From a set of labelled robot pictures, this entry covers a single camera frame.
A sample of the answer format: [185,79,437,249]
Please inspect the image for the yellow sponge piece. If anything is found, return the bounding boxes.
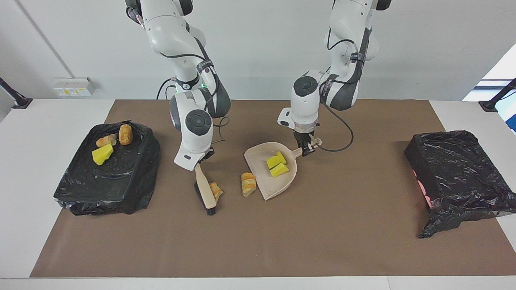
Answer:
[266,151,287,170]
[269,163,290,178]

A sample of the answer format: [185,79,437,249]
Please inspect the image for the beige hand brush black bristles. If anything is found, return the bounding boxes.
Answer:
[194,163,218,216]

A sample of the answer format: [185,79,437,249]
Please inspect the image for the striped croissant piece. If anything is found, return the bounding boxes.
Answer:
[209,182,224,202]
[241,172,257,198]

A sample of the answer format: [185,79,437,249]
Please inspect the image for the beige plastic dustpan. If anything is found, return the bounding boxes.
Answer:
[244,138,323,201]

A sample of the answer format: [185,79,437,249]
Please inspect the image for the brown bread roll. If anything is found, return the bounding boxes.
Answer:
[119,124,133,146]

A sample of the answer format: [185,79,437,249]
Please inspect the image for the orange striped bread piece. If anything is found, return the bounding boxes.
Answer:
[96,134,118,148]

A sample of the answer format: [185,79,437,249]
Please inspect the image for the large yellow sponge chunk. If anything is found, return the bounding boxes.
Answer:
[92,143,114,166]

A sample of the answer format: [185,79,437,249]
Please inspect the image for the black bag lined pink bin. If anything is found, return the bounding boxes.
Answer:
[404,130,516,239]

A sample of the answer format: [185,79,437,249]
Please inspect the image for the brown table mat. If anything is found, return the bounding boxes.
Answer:
[29,99,516,278]

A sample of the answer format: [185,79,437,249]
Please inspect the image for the black clamp stand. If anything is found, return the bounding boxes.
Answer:
[0,77,33,110]
[479,78,516,112]

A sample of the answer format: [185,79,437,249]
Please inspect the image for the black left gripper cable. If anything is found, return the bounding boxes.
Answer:
[318,26,373,153]

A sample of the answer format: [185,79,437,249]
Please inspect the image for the black arm base cable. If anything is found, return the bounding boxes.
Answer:
[156,78,178,100]

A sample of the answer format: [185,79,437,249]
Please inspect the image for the white wall power socket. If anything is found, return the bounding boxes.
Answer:
[53,77,97,97]

